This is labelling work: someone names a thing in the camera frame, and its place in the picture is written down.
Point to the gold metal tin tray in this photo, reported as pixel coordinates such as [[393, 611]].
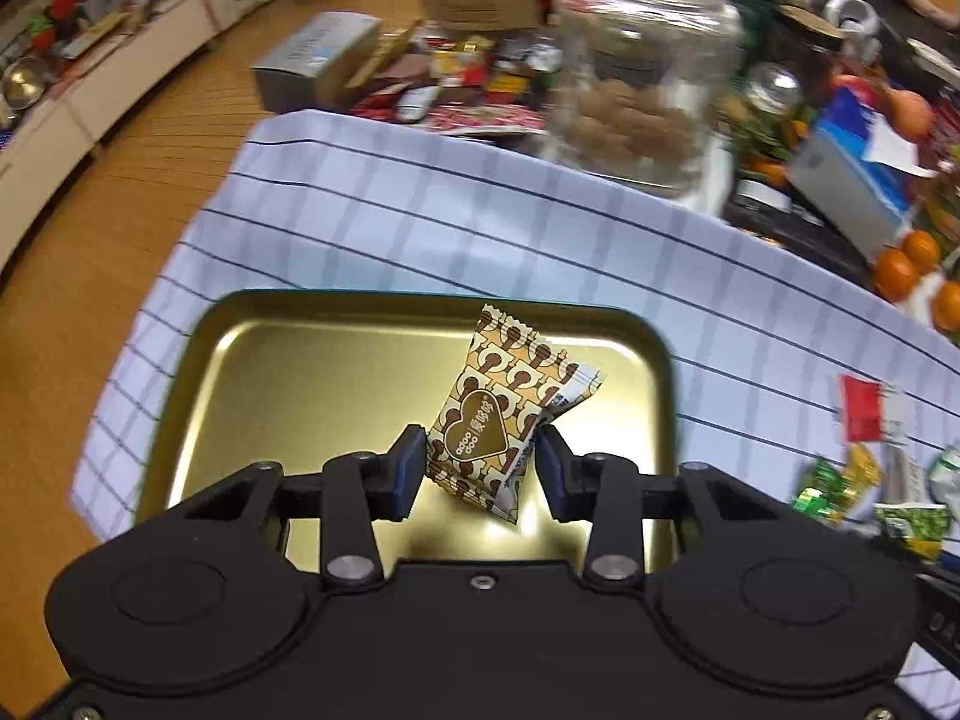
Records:
[[300, 375]]

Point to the metal bowl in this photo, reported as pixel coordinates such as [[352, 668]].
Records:
[[26, 84]]

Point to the grey cardboard box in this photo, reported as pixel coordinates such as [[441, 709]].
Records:
[[315, 60]]

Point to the green bottle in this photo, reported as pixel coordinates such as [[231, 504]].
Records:
[[754, 22]]

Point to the glass jar of walnuts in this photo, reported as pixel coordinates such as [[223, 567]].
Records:
[[637, 120]]

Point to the red white snack packet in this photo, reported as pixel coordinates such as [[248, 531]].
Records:
[[862, 401]]

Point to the red apple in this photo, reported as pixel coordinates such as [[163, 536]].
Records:
[[855, 86]]

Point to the orange mandarin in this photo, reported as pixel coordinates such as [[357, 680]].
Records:
[[896, 275], [922, 249]]

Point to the brown cardboard box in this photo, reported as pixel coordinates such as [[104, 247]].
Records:
[[484, 4]]

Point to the blue checked tablecloth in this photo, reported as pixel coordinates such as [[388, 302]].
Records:
[[450, 225]]

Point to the green foil candies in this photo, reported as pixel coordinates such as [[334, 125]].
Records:
[[819, 487]]

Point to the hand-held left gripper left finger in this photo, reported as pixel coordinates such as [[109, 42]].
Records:
[[411, 469]]

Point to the white low cabinet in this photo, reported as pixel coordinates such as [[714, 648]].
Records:
[[112, 90]]

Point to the white green snack packet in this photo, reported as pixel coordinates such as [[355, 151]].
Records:
[[909, 529]]

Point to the pile of assorted snack packets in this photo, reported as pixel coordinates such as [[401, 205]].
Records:
[[465, 75]]

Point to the brown patterned snack packet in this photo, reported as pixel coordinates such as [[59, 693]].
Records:
[[487, 405]]

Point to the blue tissue box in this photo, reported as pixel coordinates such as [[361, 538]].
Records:
[[847, 187]]

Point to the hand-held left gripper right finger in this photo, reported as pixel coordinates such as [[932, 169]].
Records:
[[551, 469]]

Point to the small clear plastic jar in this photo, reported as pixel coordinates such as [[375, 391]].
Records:
[[774, 90]]

